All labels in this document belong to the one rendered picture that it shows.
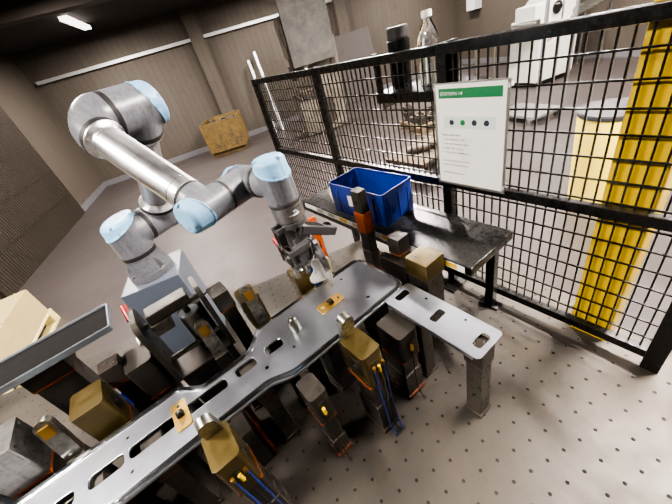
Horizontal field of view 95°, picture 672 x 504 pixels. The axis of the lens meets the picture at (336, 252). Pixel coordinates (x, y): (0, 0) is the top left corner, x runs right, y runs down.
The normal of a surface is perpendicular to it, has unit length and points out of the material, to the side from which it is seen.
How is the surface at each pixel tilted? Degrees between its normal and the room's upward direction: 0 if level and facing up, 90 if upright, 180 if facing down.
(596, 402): 0
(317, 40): 90
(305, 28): 90
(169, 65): 90
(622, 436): 0
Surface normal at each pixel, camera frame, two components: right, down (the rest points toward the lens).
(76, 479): -0.24, -0.79
